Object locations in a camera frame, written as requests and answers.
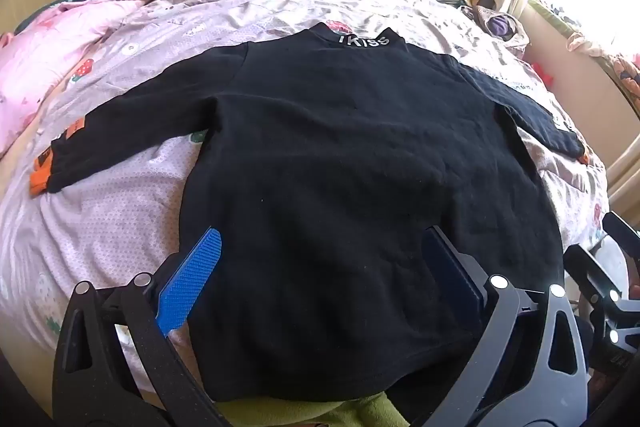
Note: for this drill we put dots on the heap of colourful cloths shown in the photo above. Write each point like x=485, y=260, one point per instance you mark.
x=600, y=47

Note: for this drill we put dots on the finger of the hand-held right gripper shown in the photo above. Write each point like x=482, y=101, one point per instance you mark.
x=592, y=274
x=622, y=232

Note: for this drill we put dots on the green fleece garment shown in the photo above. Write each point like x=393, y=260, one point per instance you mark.
x=310, y=412

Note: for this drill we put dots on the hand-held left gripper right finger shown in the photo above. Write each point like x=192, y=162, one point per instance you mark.
x=450, y=279

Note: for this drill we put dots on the purple garment in bag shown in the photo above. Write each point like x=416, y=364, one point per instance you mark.
x=510, y=37

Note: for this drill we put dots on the black sweater with orange patches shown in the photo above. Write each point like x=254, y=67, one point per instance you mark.
x=325, y=147

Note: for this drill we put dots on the red plastic bag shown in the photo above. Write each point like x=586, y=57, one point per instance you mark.
x=544, y=74

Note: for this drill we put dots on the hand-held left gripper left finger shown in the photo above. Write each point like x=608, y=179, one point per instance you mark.
x=192, y=277

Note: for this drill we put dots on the strawberry printed pink quilt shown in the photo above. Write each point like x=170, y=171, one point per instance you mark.
x=125, y=217

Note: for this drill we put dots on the purple cloth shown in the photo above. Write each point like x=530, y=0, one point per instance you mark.
x=497, y=26

